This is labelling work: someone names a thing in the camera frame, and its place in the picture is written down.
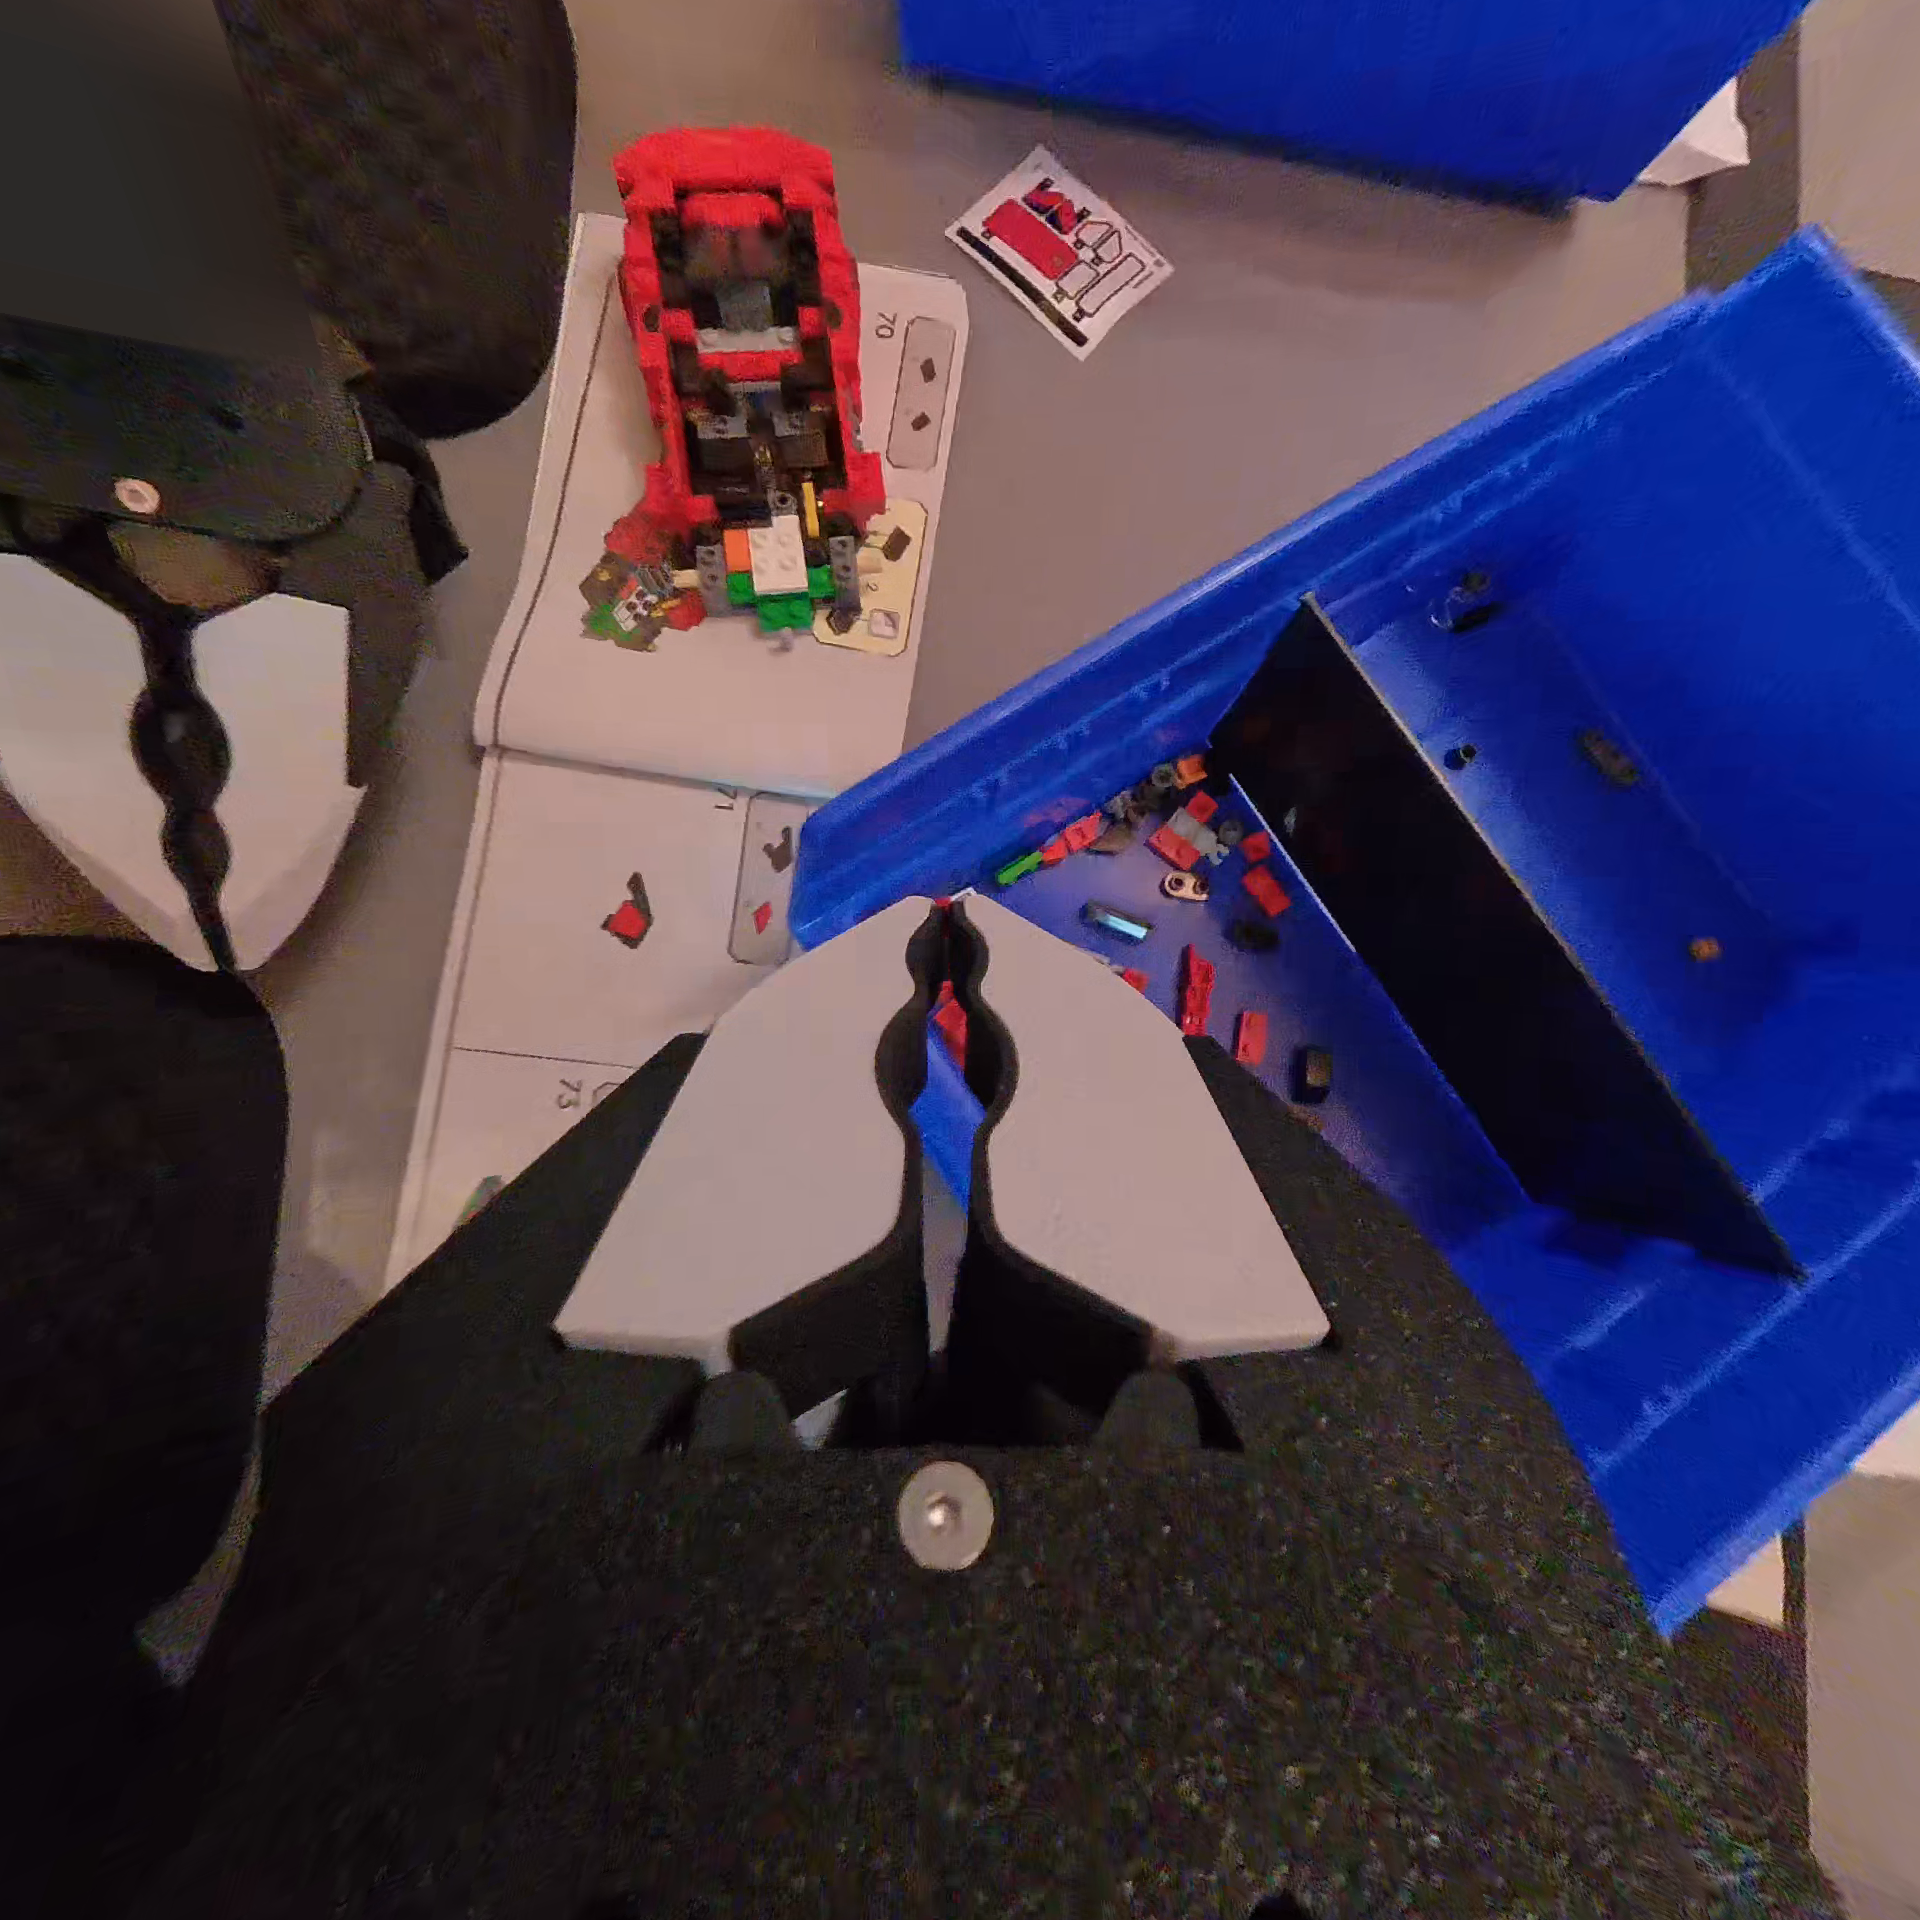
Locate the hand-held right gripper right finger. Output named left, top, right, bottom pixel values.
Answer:
left=949, top=895, right=1337, bottom=1369

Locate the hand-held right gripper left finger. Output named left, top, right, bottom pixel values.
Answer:
left=553, top=895, right=954, bottom=1376

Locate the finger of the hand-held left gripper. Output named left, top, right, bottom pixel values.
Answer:
left=0, top=555, right=227, bottom=968
left=178, top=589, right=370, bottom=974

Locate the pile of small toy bricks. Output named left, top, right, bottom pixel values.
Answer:
left=927, top=749, right=1346, bottom=1111

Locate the blue divided plastic bin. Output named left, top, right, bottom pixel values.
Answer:
left=788, top=223, right=1920, bottom=1639

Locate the person's left forearm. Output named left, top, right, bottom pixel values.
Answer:
left=210, top=0, right=583, bottom=439

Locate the white instruction booklet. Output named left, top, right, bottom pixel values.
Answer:
left=387, top=211, right=975, bottom=1292

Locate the red toy brick car model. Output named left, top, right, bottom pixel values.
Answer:
left=608, top=127, right=891, bottom=650

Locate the toy sticker sheet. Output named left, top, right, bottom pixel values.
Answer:
left=945, top=143, right=1176, bottom=362

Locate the white paper sheet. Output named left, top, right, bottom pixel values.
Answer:
left=1636, top=74, right=1759, bottom=192

